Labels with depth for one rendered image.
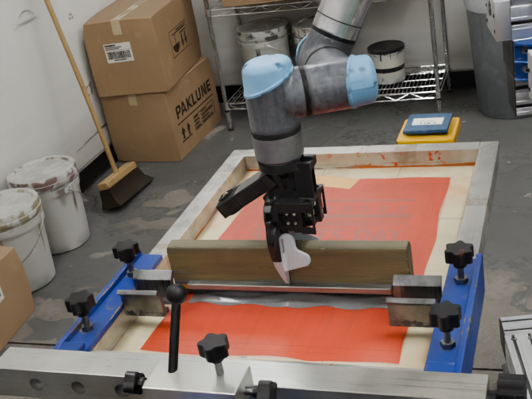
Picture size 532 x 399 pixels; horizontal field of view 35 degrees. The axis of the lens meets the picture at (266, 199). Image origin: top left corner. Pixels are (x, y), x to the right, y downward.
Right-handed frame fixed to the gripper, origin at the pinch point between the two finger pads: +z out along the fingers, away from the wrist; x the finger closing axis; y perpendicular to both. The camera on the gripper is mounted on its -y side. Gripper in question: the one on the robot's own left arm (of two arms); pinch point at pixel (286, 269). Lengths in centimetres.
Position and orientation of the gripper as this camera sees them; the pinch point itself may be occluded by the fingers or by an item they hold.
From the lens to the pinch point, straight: 139.8
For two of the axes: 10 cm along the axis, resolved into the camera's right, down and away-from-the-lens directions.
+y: 9.4, 0.0, -3.4
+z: 1.5, 8.9, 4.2
